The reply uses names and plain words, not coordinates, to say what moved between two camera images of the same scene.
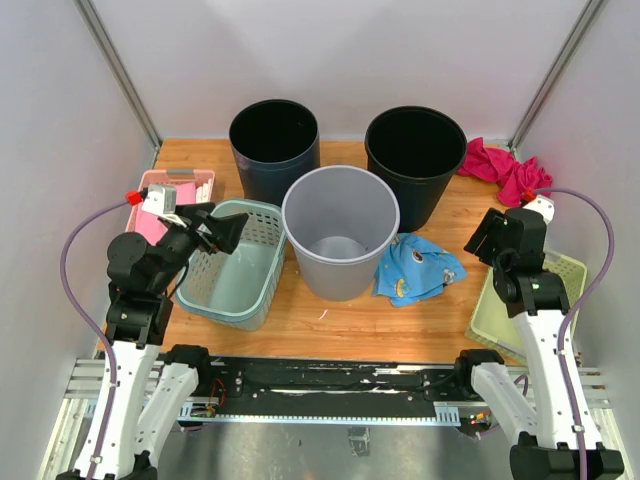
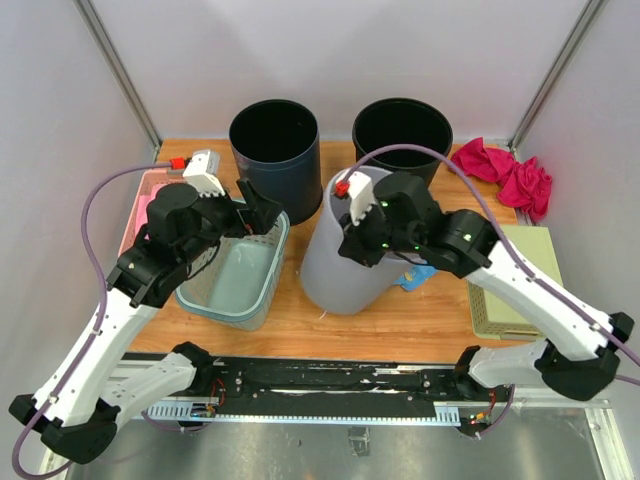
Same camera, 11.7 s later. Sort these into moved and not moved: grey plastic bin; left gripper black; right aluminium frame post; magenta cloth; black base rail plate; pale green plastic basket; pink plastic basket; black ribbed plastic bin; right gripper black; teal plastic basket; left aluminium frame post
Moved: pale green plastic basket; right gripper black; grey plastic bin; black ribbed plastic bin; left gripper black
Not moved: black base rail plate; left aluminium frame post; teal plastic basket; pink plastic basket; magenta cloth; right aluminium frame post
